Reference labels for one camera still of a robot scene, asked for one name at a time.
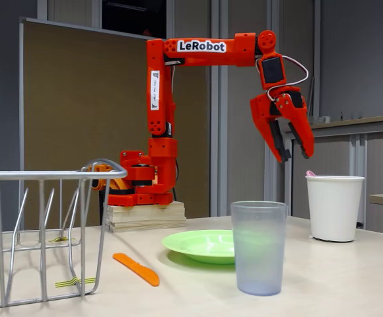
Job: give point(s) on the white leaning rod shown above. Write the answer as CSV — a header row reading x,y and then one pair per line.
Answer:
x,y
312,82

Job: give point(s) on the brown partition board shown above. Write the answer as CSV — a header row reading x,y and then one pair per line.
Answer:
x,y
46,115

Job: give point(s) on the wooden base block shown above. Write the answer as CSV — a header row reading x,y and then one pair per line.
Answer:
x,y
145,218

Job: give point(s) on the orange plastic knife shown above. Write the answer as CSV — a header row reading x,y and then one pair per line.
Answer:
x,y
138,269

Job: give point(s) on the dark transom window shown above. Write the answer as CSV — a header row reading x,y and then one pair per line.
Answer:
x,y
128,20

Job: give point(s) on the red-orange robot arm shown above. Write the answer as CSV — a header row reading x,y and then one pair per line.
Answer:
x,y
158,99

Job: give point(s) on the white paper cup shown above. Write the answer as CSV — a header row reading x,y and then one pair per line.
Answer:
x,y
335,211

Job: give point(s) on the pink plastic fork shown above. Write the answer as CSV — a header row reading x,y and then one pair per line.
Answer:
x,y
310,173

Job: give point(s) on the light orange printed part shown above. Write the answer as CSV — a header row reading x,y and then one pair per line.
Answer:
x,y
100,167

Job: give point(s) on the translucent blue plastic cup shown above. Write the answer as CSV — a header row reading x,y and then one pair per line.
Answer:
x,y
259,247

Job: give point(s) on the green plastic plate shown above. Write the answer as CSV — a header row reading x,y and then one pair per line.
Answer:
x,y
204,246

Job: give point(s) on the small white container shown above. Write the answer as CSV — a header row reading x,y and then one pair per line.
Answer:
x,y
324,119

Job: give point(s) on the red-orange gripper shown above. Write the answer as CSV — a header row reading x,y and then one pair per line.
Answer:
x,y
261,107

